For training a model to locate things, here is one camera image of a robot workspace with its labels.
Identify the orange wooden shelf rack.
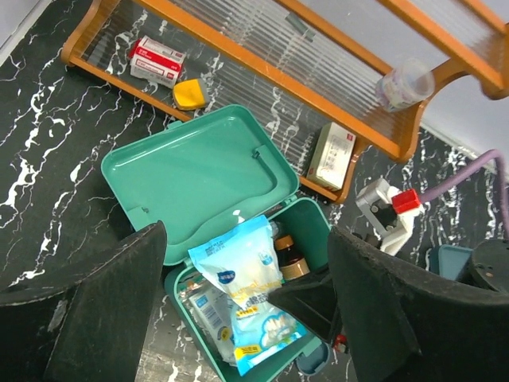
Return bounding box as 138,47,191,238
61,0,509,205

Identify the white upright medicine box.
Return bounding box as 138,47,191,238
306,122,356,191

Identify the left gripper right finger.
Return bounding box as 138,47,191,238
328,228,508,381

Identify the teal medicine kit box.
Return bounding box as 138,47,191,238
101,105,330,381

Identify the red white medicine box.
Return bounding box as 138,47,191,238
129,36,186,88

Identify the cotton swab bag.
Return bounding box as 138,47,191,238
188,215,307,376

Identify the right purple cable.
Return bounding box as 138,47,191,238
421,149,509,232

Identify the yellow small packet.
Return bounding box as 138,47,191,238
173,79,210,111

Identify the clear plastic measuring cup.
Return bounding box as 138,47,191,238
375,58,435,112

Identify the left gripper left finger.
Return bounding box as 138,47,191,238
1,221,167,381

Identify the brown syrup bottle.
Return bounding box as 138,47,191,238
274,235,310,282

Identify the white blue mask packet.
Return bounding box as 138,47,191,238
188,283,236,366

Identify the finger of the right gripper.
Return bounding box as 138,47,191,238
268,272,342,345

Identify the teal divided tray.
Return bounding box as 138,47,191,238
426,244,472,281

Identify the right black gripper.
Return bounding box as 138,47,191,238
457,239,509,293

